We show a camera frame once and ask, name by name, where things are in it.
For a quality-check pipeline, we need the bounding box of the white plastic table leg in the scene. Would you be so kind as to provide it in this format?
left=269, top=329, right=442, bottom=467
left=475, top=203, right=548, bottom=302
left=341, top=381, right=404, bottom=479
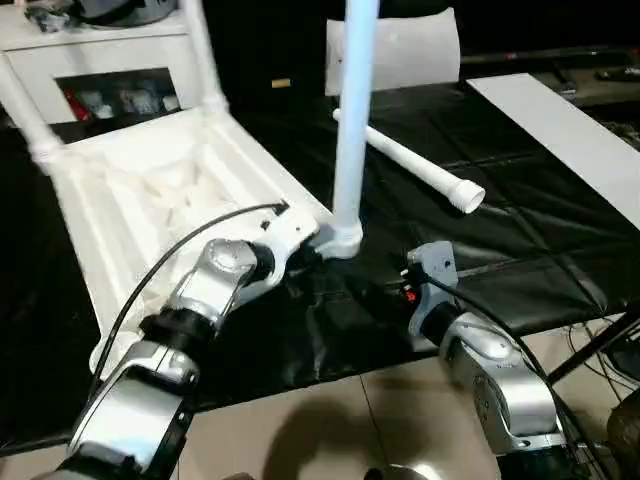
left=330, top=0, right=382, bottom=251
left=0, top=57, right=65, bottom=166
left=333, top=108, right=487, bottom=216
left=177, top=0, right=232, bottom=115

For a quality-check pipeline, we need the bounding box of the white plastic table top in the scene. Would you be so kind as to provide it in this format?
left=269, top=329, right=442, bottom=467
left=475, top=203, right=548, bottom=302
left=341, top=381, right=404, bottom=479
left=29, top=102, right=364, bottom=387

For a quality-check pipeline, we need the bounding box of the black mat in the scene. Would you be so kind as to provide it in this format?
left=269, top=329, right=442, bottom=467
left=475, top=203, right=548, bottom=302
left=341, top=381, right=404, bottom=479
left=0, top=82, right=640, bottom=447

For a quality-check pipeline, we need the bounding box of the white flat board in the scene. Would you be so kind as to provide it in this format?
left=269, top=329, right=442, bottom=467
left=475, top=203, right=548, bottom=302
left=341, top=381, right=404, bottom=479
left=467, top=72, right=640, bottom=232

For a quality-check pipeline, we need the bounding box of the dark textured bundle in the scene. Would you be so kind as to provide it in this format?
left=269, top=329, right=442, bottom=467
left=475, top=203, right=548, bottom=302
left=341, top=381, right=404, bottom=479
left=607, top=394, right=640, bottom=467

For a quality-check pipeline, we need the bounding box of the black bar with red light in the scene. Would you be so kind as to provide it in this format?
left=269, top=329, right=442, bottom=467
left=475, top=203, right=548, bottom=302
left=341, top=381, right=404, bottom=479
left=459, top=47, right=627, bottom=65

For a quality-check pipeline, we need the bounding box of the white cabinet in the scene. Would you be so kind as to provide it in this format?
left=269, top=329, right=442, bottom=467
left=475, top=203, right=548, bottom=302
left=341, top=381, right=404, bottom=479
left=0, top=0, right=221, bottom=127

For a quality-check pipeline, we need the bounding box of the dark grey helmet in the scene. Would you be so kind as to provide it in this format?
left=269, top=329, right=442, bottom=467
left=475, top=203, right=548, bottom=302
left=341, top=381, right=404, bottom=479
left=74, top=0, right=180, bottom=27

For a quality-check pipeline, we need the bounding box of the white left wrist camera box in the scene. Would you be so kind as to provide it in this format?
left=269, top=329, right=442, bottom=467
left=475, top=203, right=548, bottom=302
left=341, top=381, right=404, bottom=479
left=257, top=213, right=322, bottom=292

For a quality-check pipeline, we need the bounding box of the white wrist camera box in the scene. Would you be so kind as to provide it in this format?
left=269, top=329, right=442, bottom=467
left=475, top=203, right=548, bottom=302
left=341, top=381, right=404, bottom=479
left=257, top=213, right=322, bottom=292
left=405, top=240, right=459, bottom=351

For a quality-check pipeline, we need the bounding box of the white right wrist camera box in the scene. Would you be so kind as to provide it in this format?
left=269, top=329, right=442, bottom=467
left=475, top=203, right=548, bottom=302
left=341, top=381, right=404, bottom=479
left=405, top=240, right=459, bottom=351

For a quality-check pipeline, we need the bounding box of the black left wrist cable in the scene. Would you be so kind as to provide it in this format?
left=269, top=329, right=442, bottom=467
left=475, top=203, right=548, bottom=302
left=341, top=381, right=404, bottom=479
left=89, top=199, right=292, bottom=404

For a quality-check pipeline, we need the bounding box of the black metal table frame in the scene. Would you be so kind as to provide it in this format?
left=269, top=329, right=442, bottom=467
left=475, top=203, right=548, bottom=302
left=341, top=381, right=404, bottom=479
left=547, top=309, right=640, bottom=384

